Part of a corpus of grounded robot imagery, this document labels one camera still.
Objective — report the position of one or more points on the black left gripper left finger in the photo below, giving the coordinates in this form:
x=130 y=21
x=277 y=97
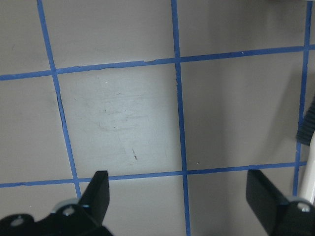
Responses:
x=83 y=217

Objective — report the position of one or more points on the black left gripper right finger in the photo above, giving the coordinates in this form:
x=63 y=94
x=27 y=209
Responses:
x=278 y=214

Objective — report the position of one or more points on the beige hand brush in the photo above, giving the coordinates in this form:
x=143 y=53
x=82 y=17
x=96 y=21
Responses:
x=306 y=136

